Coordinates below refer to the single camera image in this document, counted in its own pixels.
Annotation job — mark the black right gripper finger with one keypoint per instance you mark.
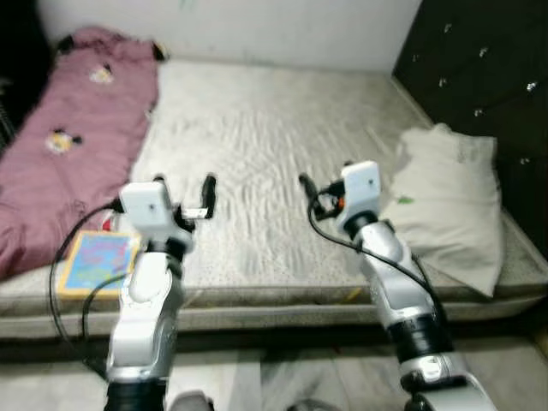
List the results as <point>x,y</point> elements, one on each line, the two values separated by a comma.
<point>306,184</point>

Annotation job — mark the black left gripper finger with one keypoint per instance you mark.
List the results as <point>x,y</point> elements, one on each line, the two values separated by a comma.
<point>208,188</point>
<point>158,180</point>

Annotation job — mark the purple cartoon print blanket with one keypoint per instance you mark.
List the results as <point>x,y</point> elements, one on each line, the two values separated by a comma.
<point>77,145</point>

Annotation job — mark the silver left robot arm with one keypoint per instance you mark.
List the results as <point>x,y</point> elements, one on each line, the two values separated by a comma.
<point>150,308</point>

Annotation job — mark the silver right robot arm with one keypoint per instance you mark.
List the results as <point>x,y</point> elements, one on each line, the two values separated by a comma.
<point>394,274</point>

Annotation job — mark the white quilted mattress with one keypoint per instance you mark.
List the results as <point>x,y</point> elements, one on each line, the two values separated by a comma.
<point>257,137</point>

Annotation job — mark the colourful children's book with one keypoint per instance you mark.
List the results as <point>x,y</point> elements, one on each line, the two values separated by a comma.
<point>90,261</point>

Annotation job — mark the cream pillow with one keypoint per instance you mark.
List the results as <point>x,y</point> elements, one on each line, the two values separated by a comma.
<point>449,205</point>

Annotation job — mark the grey robot left leg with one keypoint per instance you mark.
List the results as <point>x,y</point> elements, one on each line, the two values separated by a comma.
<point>190,402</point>

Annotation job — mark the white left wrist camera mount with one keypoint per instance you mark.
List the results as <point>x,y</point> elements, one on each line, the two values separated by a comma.
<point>145,204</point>

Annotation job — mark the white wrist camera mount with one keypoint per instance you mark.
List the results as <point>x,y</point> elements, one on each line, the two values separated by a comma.
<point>360,184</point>
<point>145,204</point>

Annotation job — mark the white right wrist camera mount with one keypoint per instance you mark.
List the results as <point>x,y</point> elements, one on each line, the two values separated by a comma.
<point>360,184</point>

